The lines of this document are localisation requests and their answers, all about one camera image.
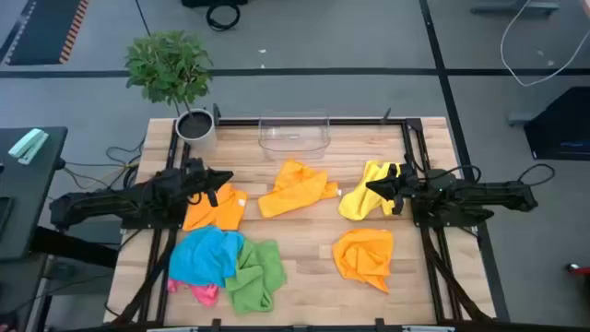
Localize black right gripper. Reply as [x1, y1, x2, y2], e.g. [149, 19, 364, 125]
[366, 160, 419, 216]

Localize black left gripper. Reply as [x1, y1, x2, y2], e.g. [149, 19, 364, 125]
[182, 157, 235, 208]

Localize yellow microfiber towel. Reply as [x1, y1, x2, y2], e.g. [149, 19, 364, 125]
[337, 160, 402, 221]

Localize orange microfiber towel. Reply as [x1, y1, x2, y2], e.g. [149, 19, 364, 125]
[332, 228, 395, 294]
[257, 159, 340, 219]
[183, 183, 249, 231]

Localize blue microfiber towel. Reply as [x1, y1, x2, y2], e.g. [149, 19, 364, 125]
[168, 225, 245, 288]

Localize green microfiber towel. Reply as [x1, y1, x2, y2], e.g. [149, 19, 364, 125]
[224, 238, 288, 315]

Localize pink microfiber towel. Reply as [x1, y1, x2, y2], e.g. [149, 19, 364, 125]
[166, 278, 220, 308]

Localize clear plastic bin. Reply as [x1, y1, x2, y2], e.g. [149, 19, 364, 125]
[257, 109, 332, 161]

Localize green plant in white pot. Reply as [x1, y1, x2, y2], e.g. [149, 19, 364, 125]
[124, 30, 218, 156]

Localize grey cabinet foot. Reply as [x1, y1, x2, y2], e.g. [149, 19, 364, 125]
[506, 112, 538, 128]

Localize black desk base beam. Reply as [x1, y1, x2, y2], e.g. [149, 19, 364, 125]
[31, 226, 119, 269]

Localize black equipment box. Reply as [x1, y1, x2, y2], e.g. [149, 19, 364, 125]
[181, 0, 249, 7]

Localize black cabinet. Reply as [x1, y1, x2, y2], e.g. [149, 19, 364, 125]
[524, 86, 590, 161]

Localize black side desk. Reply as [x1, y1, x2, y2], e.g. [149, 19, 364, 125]
[0, 126, 69, 262]

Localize mint green stapler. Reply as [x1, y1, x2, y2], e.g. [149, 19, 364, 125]
[7, 128, 50, 166]

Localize grey desk foot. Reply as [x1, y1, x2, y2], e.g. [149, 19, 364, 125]
[469, 0, 561, 15]

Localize black floor mat orange stripes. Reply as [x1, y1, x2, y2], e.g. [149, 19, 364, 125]
[0, 0, 89, 65]

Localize black metal table frame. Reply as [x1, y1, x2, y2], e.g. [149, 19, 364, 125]
[110, 103, 511, 332]

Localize yellow floor cable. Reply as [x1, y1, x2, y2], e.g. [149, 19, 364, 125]
[64, 160, 139, 190]

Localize coiled black cable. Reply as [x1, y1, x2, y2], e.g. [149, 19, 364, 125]
[206, 3, 242, 32]

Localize thin black floor cable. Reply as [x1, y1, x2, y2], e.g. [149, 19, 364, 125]
[135, 0, 152, 37]

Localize white floor cable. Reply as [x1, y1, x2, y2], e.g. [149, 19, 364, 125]
[500, 0, 590, 88]

